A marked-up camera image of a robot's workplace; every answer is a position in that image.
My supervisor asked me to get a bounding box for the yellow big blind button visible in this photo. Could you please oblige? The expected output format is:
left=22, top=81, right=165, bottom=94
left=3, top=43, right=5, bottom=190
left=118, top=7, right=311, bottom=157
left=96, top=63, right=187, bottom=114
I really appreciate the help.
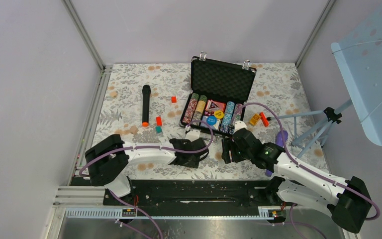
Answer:
left=213, top=110, right=224, bottom=120

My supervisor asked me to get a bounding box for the blue small blind button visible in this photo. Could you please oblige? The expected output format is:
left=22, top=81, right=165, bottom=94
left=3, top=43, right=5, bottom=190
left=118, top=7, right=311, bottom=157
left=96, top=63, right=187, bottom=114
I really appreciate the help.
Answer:
left=206, top=116, right=217, bottom=125

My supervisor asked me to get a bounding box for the black poker case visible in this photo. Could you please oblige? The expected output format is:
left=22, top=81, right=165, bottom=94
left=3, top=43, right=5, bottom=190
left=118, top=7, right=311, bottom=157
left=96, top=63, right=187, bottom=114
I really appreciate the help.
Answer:
left=179, top=52, right=257, bottom=127

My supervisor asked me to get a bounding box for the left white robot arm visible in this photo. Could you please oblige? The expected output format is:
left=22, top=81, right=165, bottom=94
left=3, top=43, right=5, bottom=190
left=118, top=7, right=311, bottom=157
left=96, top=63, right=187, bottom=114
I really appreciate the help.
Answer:
left=79, top=130, right=209, bottom=205

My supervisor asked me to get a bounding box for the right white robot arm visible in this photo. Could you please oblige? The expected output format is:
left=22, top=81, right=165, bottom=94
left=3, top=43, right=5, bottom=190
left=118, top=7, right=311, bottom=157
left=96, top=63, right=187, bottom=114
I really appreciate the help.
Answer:
left=222, top=121, right=373, bottom=234

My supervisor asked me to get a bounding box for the yellow block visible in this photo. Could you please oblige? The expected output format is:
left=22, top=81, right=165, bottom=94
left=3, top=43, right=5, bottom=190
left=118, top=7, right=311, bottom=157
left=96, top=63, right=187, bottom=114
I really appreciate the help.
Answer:
left=249, top=114, right=261, bottom=126

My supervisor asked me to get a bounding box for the red lego piece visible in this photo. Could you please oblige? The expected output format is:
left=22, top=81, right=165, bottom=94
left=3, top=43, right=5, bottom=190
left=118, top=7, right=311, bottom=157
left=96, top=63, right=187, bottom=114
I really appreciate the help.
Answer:
left=260, top=112, right=269, bottom=127

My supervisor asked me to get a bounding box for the long red block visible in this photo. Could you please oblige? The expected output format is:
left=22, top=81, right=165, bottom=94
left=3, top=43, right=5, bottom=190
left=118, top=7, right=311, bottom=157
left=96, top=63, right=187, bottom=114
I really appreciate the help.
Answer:
left=156, top=117, right=163, bottom=126

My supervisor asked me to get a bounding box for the floral table mat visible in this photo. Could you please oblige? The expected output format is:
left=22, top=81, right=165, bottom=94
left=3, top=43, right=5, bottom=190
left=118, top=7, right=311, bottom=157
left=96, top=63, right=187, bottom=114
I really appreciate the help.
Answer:
left=88, top=63, right=315, bottom=181

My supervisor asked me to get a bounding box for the black cylinder orange cap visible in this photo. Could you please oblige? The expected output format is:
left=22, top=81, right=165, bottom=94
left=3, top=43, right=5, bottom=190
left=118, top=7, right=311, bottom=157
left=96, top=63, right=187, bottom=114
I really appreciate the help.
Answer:
left=142, top=85, right=151, bottom=127

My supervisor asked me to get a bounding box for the light blue music stand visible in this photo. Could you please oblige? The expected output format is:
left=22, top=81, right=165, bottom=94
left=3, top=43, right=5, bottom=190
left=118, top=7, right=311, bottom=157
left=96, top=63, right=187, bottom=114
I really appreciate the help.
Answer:
left=267, top=0, right=382, bottom=161

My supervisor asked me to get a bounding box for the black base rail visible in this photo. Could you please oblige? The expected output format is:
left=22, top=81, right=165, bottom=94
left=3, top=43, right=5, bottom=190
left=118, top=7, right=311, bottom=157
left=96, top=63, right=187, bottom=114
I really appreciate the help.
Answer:
left=121, top=179, right=291, bottom=217

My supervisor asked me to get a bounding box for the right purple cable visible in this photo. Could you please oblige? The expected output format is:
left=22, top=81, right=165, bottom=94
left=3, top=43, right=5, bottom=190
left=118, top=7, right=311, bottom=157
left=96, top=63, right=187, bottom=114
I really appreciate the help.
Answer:
left=240, top=102, right=381, bottom=239

